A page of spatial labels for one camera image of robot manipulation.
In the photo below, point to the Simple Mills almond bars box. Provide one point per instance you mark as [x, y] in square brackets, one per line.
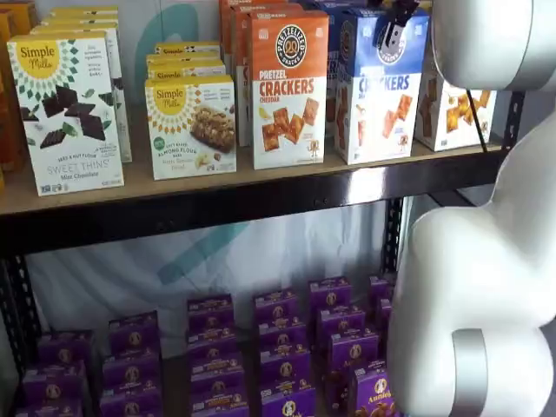
[191, 130]
[187, 46]
[182, 57]
[187, 70]

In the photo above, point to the orange pretzel crackers box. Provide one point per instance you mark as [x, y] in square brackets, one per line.
[289, 91]
[241, 65]
[225, 26]

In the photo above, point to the blue white pretzel crackers box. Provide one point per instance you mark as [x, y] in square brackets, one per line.
[378, 108]
[331, 65]

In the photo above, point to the yellow pretzel crackers box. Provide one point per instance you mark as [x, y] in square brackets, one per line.
[456, 117]

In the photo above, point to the purple Annie's snack box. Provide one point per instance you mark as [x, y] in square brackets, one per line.
[216, 367]
[212, 343]
[330, 293]
[220, 408]
[373, 395]
[218, 386]
[134, 332]
[285, 365]
[65, 347]
[283, 334]
[211, 310]
[288, 401]
[354, 347]
[380, 289]
[341, 321]
[384, 310]
[54, 384]
[277, 306]
[48, 410]
[131, 369]
[131, 401]

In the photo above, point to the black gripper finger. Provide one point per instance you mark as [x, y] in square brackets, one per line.
[392, 28]

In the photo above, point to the plain orange box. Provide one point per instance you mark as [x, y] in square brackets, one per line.
[8, 108]
[19, 13]

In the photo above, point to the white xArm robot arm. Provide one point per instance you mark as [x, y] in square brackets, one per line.
[478, 282]

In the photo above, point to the white backdrop with teal logo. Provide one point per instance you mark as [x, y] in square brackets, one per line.
[130, 269]

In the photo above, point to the black metal shelving frame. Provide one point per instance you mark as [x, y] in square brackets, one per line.
[260, 204]

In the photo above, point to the wooden shelf board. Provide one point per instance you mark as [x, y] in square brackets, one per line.
[174, 187]

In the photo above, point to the purple Annie's snack boxes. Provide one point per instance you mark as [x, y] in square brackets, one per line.
[174, 382]

